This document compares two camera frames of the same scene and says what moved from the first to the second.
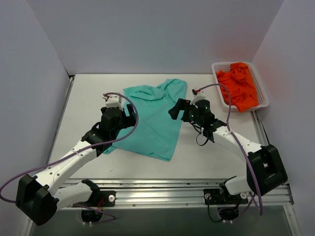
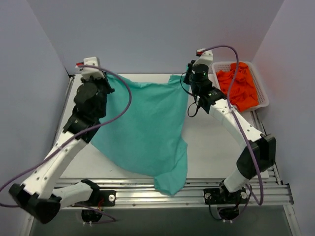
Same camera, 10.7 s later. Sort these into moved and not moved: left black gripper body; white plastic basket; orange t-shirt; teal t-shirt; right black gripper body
Moved: left black gripper body; right black gripper body; teal t-shirt
Not moved: orange t-shirt; white plastic basket
